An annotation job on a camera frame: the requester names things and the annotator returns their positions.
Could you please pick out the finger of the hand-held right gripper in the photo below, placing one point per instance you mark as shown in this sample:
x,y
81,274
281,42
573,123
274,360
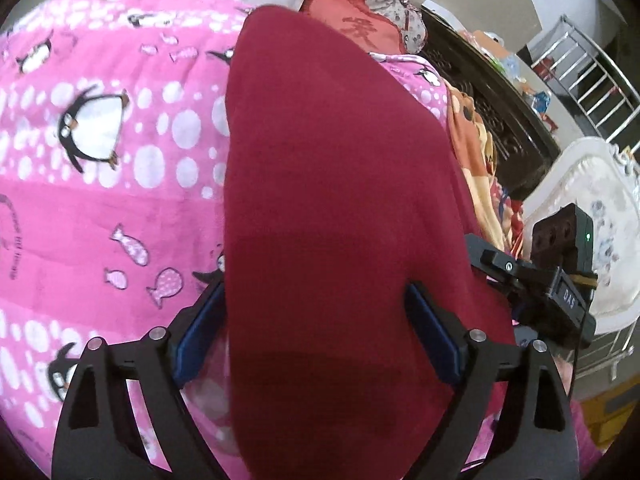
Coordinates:
x,y
505,265
522,327

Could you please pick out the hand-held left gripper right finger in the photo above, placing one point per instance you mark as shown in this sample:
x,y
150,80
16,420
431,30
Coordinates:
x,y
435,335

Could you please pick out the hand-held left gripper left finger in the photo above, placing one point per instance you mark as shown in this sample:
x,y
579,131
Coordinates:
x,y
192,340

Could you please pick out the dark red sweater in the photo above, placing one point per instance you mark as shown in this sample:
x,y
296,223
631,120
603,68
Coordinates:
x,y
325,185

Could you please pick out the orange cartoon blanket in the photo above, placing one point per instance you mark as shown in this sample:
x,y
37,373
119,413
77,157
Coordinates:
x,y
475,160

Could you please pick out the white ornate chair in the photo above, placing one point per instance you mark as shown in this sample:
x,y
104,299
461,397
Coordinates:
x,y
590,180

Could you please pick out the pink penguin print blanket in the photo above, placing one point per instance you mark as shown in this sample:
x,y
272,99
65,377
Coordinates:
x,y
100,200

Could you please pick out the dark carved wooden headboard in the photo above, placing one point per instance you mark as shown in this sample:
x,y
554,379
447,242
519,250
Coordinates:
x,y
480,75

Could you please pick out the pile of assorted packets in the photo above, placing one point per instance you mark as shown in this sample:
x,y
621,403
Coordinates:
x,y
505,65

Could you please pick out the metal rack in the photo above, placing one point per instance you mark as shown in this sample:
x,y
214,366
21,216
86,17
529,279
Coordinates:
x,y
582,40

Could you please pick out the small red heart pillow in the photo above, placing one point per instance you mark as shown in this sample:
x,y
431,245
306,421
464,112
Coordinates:
x,y
350,15

